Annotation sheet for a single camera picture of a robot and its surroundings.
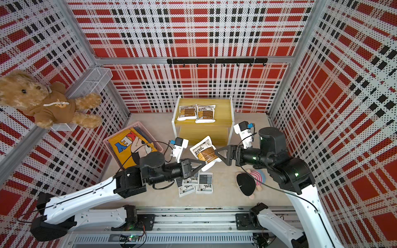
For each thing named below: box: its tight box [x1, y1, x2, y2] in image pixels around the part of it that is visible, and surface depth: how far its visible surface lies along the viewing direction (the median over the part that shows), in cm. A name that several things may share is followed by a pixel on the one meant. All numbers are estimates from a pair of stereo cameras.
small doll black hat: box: [235, 169, 267, 200], surface depth 82 cm
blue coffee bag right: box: [195, 172, 214, 194], surface depth 86 cm
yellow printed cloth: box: [108, 126, 158, 170], surface depth 95 cm
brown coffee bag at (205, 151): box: [189, 135, 222, 172], surface depth 59 cm
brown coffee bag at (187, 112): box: [176, 104, 198, 121], surface depth 74 cm
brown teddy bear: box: [0, 69, 103, 130], surface depth 54 cm
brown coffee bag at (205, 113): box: [195, 104, 217, 124], surface depth 74 cm
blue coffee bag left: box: [175, 177, 196, 198], surface depth 85 cm
